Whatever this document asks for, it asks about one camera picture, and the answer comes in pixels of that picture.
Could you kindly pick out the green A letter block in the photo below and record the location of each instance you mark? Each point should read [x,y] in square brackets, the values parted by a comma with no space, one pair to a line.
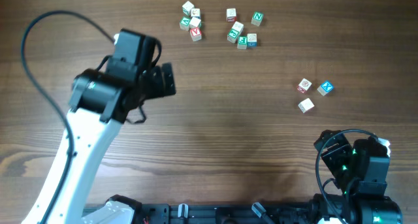
[185,23]

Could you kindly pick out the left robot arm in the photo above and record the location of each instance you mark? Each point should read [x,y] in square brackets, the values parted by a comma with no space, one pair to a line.
[99,106]

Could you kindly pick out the green N letter block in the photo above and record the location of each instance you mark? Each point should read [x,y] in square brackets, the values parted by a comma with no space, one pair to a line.
[257,18]

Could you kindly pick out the blue side picture block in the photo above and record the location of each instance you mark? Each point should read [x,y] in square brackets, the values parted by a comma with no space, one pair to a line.
[252,39]

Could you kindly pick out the plain block behind J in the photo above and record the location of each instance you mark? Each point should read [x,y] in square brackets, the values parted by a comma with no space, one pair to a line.
[238,27]

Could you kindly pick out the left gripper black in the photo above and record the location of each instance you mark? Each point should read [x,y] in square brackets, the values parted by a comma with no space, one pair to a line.
[164,79]

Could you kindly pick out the plain top green block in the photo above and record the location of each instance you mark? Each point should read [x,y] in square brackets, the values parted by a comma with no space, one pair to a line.
[195,22]

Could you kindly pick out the green J letter block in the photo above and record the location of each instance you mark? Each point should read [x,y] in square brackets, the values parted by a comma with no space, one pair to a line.
[233,35]

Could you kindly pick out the blue X letter block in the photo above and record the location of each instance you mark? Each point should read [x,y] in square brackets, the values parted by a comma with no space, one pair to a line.
[325,88]

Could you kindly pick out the red V letter block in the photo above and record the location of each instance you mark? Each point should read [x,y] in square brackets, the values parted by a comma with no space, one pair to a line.
[196,34]

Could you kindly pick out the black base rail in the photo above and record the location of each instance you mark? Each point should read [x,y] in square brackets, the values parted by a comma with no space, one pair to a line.
[212,214]

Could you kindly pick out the red side picture block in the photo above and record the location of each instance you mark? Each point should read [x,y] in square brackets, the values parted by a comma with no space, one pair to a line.
[231,14]

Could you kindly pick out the green F letter block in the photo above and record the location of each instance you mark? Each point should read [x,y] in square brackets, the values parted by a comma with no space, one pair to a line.
[242,42]

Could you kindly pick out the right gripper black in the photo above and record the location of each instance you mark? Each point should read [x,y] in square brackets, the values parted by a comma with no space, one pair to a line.
[332,155]

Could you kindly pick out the red M letter block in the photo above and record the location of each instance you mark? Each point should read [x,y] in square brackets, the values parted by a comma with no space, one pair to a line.
[306,105]

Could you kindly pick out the small picture blue block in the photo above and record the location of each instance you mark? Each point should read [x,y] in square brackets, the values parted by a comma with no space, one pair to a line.
[195,13]

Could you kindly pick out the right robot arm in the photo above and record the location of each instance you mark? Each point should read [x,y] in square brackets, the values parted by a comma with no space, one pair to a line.
[364,199]

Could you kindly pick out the top left teal block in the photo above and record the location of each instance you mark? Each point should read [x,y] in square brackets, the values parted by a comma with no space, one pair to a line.
[187,7]

